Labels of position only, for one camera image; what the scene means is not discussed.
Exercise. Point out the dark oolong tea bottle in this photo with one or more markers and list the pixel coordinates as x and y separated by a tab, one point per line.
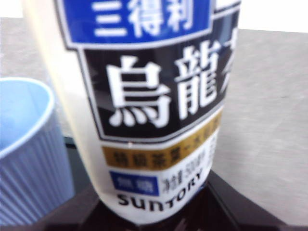
144	96

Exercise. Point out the blue ribbed plastic cup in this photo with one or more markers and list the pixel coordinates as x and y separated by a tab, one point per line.
26	168

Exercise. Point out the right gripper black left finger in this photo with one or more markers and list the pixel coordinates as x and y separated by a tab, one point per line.
62	221

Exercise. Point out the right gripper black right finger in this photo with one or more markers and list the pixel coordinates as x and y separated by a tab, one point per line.
240	211

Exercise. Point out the dark rectangular tray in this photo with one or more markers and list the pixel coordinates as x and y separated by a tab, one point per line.
74	163

